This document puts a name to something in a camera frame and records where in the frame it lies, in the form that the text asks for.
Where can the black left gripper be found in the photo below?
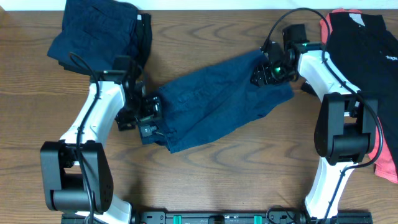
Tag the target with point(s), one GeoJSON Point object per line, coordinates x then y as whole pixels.
{"type": "Point", "coordinates": [152, 111]}

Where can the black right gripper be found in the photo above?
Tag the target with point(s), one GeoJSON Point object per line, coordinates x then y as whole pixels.
{"type": "Point", "coordinates": [263, 76]}

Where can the blue shorts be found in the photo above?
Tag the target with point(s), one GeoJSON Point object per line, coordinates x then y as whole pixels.
{"type": "Point", "coordinates": [207, 104]}

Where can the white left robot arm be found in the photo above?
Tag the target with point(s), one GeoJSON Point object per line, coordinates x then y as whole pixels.
{"type": "Point", "coordinates": [76, 175]}

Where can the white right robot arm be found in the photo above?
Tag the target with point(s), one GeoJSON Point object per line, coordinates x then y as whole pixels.
{"type": "Point", "coordinates": [345, 130]}

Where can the black and coral t-shirt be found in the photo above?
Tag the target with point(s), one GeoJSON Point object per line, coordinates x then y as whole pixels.
{"type": "Point", "coordinates": [365, 52]}

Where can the folded dark navy garment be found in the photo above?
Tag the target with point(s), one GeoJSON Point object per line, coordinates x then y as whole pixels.
{"type": "Point", "coordinates": [99, 31]}

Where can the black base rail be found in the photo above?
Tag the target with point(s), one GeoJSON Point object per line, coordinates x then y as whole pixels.
{"type": "Point", "coordinates": [248, 217]}

